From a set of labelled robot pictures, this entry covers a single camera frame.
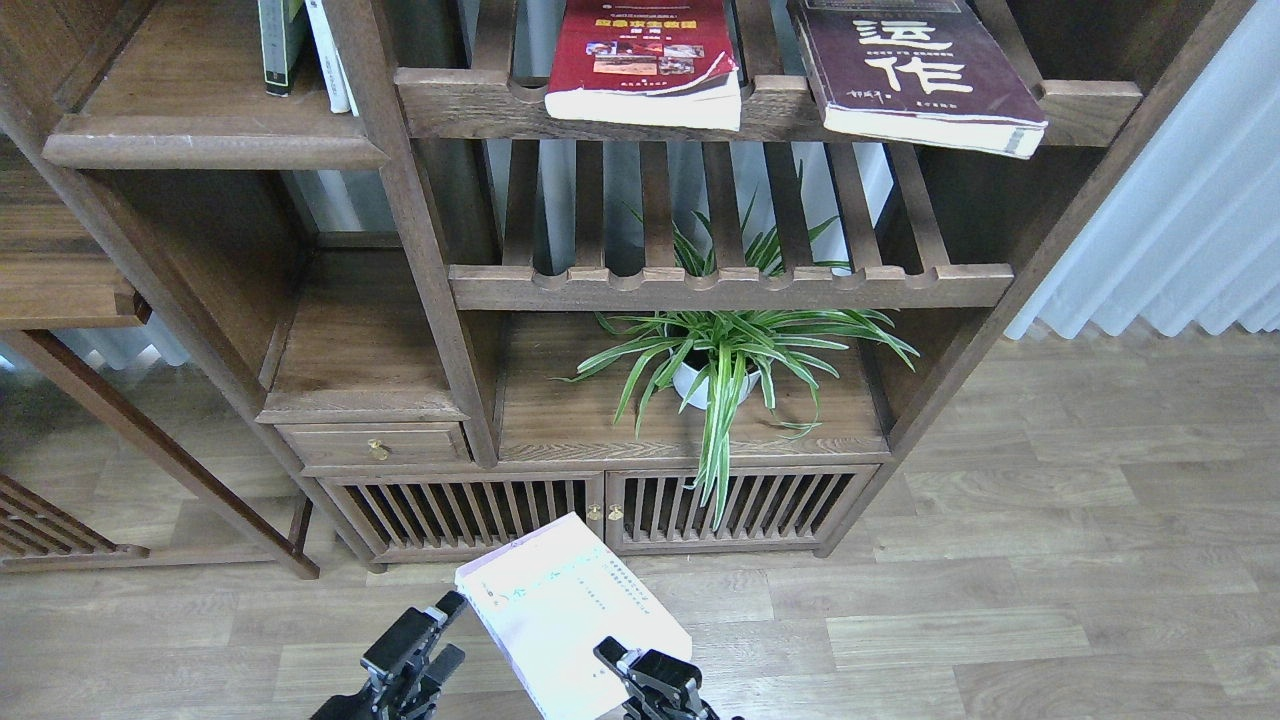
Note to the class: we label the pale lilac book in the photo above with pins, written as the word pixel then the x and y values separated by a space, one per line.
pixel 549 598

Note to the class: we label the red cover book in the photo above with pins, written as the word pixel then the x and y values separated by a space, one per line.
pixel 646 63

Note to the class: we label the green spider plant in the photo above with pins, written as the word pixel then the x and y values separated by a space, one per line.
pixel 771 339

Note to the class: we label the white thin book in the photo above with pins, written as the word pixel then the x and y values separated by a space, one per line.
pixel 334 74

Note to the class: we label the brass drawer knob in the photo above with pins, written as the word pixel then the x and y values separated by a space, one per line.
pixel 377 450

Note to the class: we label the white pleated curtain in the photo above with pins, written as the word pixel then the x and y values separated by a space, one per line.
pixel 1190 236

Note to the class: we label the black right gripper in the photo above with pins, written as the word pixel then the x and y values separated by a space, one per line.
pixel 659 686

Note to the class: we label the green spine book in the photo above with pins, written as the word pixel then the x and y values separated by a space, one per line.
pixel 283 31

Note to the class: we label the wooden side rack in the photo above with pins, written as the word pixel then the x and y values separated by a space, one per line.
pixel 38 536

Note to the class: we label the dark wooden bookshelf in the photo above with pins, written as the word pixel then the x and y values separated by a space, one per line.
pixel 423 273

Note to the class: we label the maroon book white characters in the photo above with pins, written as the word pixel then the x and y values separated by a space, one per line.
pixel 915 71

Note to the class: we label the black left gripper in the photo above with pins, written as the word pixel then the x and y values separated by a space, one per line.
pixel 404 683

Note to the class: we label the white plant pot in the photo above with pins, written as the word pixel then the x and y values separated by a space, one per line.
pixel 685 380

